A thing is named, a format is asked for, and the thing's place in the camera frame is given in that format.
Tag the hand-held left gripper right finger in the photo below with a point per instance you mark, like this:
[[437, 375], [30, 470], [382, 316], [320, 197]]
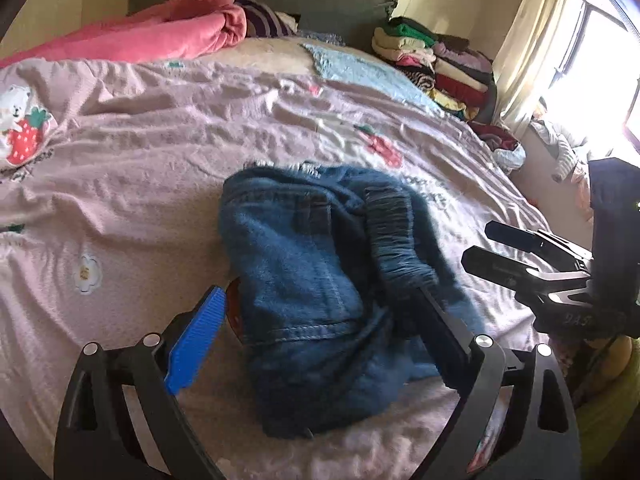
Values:
[[450, 340]]

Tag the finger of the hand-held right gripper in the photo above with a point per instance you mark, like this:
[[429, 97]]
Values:
[[495, 267], [510, 235]]

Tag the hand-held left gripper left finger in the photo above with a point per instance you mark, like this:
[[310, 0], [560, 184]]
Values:
[[200, 340]]

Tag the blue denim pants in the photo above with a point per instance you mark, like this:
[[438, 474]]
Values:
[[300, 270]]

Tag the person's right forearm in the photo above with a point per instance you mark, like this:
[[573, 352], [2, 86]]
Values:
[[610, 395]]

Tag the white plastic bag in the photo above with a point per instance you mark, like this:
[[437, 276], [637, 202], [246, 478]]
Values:
[[510, 158]]

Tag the grey garment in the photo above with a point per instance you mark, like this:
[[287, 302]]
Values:
[[562, 150]]

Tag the dark red garment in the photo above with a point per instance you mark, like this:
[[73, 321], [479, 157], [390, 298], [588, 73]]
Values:
[[495, 135]]

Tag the window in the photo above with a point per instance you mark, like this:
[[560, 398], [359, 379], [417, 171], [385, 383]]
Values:
[[600, 85]]

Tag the stack of folded clothes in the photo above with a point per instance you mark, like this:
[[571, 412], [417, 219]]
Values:
[[450, 75]]

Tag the cream curtain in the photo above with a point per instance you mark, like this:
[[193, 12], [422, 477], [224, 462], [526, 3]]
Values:
[[535, 45]]

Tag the pink printed bedsheet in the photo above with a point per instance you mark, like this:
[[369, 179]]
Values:
[[150, 160]]

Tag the light blue towel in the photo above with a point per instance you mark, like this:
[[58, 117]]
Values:
[[360, 70]]

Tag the pink quilt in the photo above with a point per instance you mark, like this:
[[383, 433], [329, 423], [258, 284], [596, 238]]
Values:
[[150, 35]]

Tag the purple striped garment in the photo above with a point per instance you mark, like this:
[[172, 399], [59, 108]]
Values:
[[265, 17]]

